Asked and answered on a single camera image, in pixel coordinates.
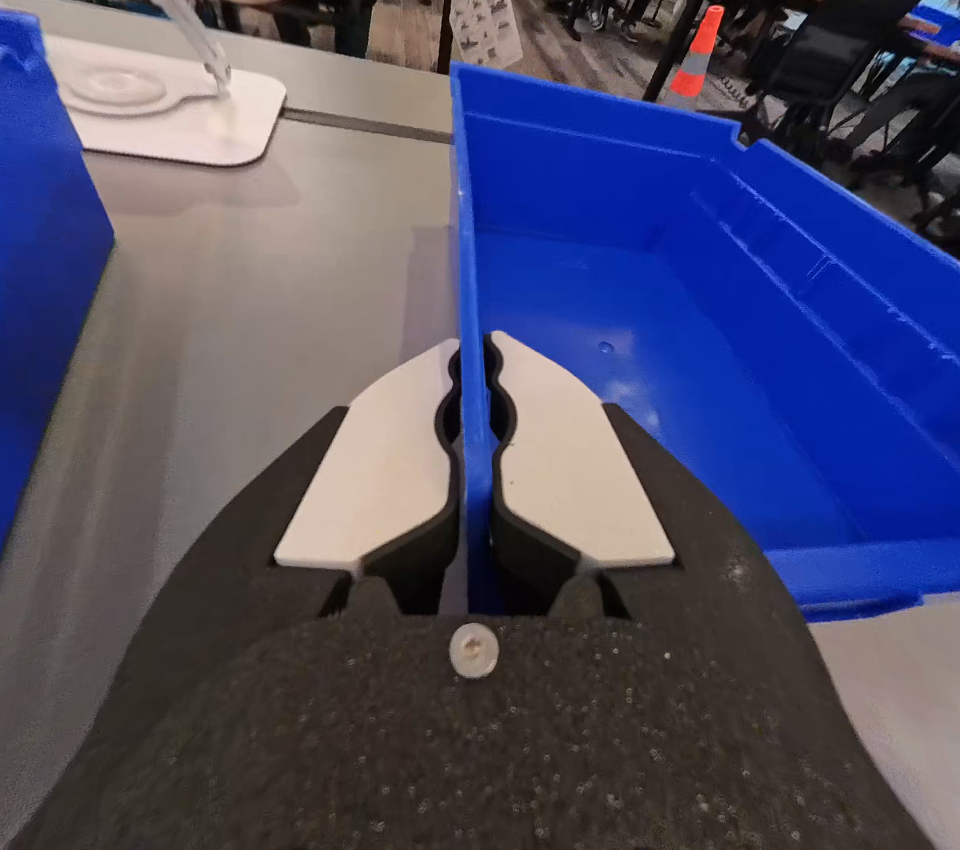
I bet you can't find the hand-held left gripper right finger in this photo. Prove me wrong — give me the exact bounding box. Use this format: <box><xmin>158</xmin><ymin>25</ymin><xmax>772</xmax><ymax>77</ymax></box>
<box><xmin>483</xmin><ymin>331</ymin><xmax>678</xmax><ymax>617</ymax></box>

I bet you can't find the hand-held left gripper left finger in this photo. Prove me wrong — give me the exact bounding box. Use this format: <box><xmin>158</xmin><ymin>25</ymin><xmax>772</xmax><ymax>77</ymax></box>
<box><xmin>273</xmin><ymin>339</ymin><xmax>462</xmax><ymax>617</ymax></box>

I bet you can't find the blue plastic bin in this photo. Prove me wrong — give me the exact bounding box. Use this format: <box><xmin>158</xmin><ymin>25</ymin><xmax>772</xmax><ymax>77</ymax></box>
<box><xmin>0</xmin><ymin>9</ymin><xmax>115</xmax><ymax>555</ymax></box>
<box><xmin>450</xmin><ymin>61</ymin><xmax>960</xmax><ymax>622</ymax></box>

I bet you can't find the white document stand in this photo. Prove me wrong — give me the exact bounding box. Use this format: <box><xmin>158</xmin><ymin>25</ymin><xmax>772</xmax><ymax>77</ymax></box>
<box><xmin>0</xmin><ymin>0</ymin><xmax>331</xmax><ymax>169</ymax></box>

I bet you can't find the orange traffic cone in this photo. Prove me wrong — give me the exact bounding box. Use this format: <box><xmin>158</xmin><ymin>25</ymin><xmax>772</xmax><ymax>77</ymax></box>
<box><xmin>669</xmin><ymin>4</ymin><xmax>726</xmax><ymax>110</ymax></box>

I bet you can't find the laminated picture sheet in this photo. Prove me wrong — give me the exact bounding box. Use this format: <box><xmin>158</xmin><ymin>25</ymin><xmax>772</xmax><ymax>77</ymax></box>
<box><xmin>437</xmin><ymin>0</ymin><xmax>525</xmax><ymax>71</ymax></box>

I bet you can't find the black office chair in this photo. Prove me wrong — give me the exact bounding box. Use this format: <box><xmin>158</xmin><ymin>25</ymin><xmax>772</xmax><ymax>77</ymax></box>
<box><xmin>750</xmin><ymin>0</ymin><xmax>960</xmax><ymax>176</ymax></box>

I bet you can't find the dark grey desk cable cover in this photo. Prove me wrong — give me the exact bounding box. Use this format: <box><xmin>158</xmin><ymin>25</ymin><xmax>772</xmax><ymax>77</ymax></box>
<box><xmin>283</xmin><ymin>106</ymin><xmax>455</xmax><ymax>142</ymax></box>

